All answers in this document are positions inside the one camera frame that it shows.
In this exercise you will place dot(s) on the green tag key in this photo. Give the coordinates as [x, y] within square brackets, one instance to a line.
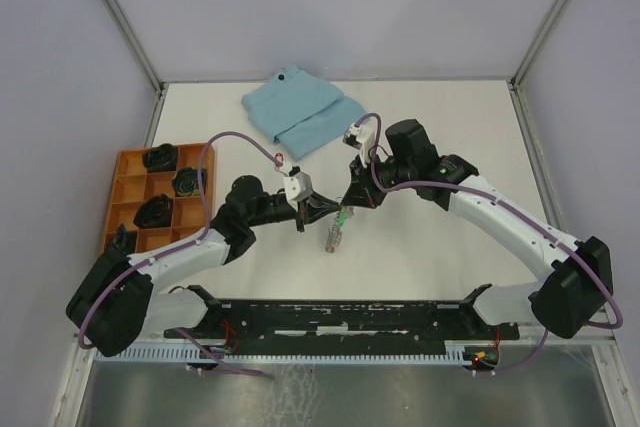
[341, 219]

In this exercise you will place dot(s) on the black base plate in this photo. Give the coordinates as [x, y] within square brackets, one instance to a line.
[344, 328]

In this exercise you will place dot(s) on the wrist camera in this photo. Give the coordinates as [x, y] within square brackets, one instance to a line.
[297, 186]
[362, 138]

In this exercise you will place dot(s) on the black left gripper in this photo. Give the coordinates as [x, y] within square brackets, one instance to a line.
[314, 208]

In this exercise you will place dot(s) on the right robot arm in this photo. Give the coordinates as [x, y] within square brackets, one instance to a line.
[572, 278]

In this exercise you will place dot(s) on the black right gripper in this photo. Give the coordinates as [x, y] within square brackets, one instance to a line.
[361, 192]

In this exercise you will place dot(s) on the metal key organizer blue handle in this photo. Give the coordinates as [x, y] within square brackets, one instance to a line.
[334, 236]

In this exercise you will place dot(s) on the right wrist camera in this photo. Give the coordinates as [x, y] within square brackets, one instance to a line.
[362, 138]

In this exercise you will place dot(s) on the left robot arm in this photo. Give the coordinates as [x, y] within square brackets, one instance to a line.
[123, 296]

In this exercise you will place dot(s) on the light blue cloth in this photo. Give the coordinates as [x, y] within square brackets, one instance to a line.
[300, 111]

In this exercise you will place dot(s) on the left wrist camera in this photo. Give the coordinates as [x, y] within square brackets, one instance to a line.
[297, 186]

